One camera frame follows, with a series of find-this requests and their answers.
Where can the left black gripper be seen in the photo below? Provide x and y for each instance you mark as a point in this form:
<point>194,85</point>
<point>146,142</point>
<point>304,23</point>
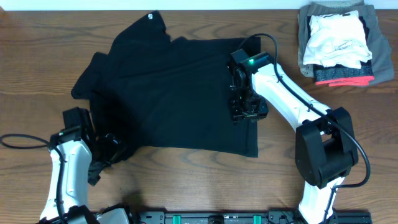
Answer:
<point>114,145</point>

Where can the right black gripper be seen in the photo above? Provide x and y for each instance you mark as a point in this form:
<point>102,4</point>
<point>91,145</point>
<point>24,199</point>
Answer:
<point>236,111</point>

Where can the black t-shirt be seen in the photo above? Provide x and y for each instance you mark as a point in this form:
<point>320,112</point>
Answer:
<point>151,90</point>

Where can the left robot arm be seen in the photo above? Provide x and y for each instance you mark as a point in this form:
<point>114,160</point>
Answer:
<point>67,201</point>

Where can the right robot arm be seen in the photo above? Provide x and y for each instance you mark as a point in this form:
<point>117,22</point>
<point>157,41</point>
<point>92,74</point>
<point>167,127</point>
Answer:
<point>324,151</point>

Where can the white folded garment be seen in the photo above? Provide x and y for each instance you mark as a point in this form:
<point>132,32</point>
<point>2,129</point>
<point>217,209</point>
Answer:
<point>337,39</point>

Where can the grey folded garment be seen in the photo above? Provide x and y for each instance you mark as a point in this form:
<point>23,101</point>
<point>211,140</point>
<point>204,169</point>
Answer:
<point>382,66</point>

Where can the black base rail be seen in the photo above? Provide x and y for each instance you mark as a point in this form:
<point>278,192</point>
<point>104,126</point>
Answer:
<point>236,218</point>

